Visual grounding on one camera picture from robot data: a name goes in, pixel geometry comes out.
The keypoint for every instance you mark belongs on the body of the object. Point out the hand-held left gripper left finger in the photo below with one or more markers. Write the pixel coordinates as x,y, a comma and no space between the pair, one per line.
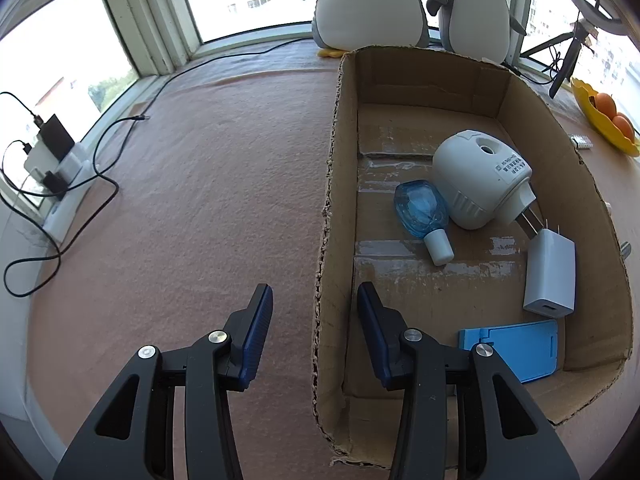
255,330

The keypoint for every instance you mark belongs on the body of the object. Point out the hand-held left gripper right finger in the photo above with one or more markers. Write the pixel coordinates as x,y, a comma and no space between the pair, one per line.
372,330

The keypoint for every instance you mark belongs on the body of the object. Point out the brown cardboard box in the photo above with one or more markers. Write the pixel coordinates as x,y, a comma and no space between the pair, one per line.
395,280

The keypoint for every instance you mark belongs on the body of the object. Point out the blue liquid refill bottle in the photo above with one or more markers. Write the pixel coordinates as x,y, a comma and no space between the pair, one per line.
420,207

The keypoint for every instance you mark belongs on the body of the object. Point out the blue phone stand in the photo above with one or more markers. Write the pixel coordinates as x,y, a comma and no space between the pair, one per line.
525,350

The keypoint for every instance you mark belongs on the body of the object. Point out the white plug-in mosquito repeller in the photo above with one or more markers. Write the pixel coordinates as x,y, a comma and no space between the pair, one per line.
470,175

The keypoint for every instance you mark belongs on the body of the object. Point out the white usb charger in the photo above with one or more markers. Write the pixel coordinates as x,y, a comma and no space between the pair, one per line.
550,275

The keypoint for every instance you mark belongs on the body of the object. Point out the white power strip with chargers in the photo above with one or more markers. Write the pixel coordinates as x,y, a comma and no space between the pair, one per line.
112,185

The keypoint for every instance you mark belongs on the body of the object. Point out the small black plug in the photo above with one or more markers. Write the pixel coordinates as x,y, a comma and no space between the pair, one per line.
55,182

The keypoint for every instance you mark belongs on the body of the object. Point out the plaid cloth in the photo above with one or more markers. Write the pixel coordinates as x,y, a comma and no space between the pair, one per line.
240,71

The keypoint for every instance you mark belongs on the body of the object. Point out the white plug charger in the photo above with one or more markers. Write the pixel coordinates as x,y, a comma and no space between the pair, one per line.
42,160

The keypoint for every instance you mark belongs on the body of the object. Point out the black power adapter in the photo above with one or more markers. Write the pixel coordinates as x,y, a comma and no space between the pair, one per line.
56,137

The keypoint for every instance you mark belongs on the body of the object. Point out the white patterned lighter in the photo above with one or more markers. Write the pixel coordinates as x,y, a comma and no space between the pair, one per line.
581,142

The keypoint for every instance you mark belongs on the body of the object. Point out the black inline remote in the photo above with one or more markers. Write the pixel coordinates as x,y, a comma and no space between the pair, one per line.
511,67

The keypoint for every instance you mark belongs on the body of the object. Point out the yellow fruit bowl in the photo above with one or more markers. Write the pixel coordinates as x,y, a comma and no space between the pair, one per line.
600,125

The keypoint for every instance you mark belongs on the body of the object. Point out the black tripod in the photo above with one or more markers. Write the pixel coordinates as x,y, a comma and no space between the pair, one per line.
562,75

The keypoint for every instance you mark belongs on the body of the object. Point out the large penguin plush toy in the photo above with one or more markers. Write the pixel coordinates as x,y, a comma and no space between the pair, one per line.
370,5

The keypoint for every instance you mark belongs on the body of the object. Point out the small penguin plush toy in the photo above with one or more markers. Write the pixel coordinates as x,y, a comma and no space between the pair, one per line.
475,15

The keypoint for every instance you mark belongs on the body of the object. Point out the white window frame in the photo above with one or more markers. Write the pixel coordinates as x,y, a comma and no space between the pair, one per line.
150,20

